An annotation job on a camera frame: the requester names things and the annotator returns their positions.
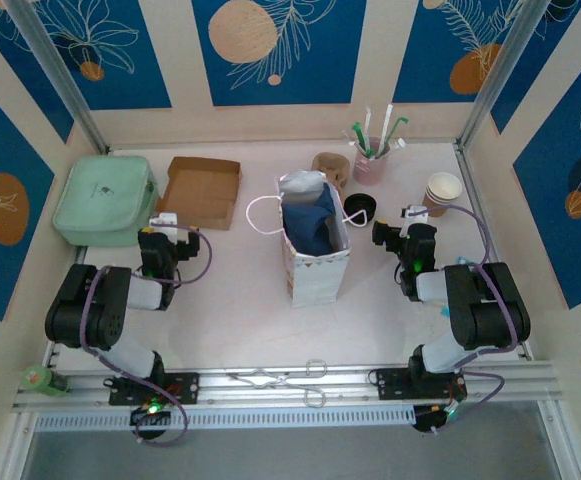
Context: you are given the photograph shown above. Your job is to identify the stack of brown paper cups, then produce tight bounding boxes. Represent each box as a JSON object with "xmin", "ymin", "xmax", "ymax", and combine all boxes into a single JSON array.
[{"xmin": 422, "ymin": 172, "xmax": 464, "ymax": 219}]

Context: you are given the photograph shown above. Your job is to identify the stack of pulp cup carriers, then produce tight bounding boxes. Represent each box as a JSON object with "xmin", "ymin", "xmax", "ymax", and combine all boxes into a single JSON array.
[{"xmin": 312, "ymin": 152, "xmax": 350, "ymax": 190}]

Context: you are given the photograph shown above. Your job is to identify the long aluminium base rail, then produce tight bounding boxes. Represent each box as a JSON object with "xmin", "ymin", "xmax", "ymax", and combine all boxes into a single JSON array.
[{"xmin": 12, "ymin": 359, "xmax": 564, "ymax": 409}]

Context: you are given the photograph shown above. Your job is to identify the silver S-shaped hook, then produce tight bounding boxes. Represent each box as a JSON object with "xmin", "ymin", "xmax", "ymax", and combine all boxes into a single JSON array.
[{"xmin": 303, "ymin": 358, "xmax": 327, "ymax": 407}]

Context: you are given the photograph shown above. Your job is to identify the green plastic stirrer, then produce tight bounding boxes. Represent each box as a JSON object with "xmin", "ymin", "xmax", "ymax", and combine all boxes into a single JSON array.
[
  {"xmin": 382, "ymin": 117, "xmax": 409, "ymax": 153},
  {"xmin": 352, "ymin": 122, "xmax": 374, "ymax": 157}
]

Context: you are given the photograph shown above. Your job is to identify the white slotted cable duct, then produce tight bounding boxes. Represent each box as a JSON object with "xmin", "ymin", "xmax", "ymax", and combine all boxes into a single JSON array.
[{"xmin": 34, "ymin": 405, "xmax": 416, "ymax": 431}]

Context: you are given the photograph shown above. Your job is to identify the pink straw holder cup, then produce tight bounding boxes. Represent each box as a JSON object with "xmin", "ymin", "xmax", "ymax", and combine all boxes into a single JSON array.
[{"xmin": 353, "ymin": 148, "xmax": 389, "ymax": 186}]

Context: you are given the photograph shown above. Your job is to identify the dark blue napkin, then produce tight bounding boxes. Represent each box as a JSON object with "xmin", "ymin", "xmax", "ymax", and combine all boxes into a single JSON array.
[{"xmin": 282, "ymin": 182, "xmax": 340, "ymax": 256}]

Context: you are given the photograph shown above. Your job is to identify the stack of black cup lids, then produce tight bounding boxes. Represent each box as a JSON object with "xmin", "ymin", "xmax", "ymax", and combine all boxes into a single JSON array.
[{"xmin": 344, "ymin": 193, "xmax": 377, "ymax": 227}]

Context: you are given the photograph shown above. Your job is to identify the mint green lunch bag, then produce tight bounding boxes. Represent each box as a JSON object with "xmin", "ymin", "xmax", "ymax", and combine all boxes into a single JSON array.
[{"xmin": 52, "ymin": 154, "xmax": 160, "ymax": 248}]

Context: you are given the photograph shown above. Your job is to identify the metal scissors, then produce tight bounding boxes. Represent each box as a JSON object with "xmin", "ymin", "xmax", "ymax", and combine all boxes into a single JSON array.
[{"xmin": 226, "ymin": 368, "xmax": 307, "ymax": 390}]

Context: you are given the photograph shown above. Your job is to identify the black controller board with LED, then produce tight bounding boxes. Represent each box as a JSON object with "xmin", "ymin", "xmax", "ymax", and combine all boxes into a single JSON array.
[
  {"xmin": 129, "ymin": 399, "xmax": 172, "ymax": 441},
  {"xmin": 412, "ymin": 402, "xmax": 464, "ymax": 435}
]

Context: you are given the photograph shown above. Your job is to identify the aluminium frame post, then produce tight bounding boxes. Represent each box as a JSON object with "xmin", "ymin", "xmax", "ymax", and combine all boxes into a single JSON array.
[
  {"xmin": 457, "ymin": 0, "xmax": 554, "ymax": 147},
  {"xmin": 7, "ymin": 0, "xmax": 110, "ymax": 154}
]

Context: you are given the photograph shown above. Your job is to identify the brown cardboard tray box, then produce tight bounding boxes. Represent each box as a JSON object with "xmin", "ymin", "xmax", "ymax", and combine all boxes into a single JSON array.
[{"xmin": 154, "ymin": 156, "xmax": 242, "ymax": 232}]

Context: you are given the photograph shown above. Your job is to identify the white paper gift bag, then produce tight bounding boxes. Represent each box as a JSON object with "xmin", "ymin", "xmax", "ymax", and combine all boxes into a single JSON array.
[{"xmin": 246, "ymin": 169, "xmax": 371, "ymax": 310}]

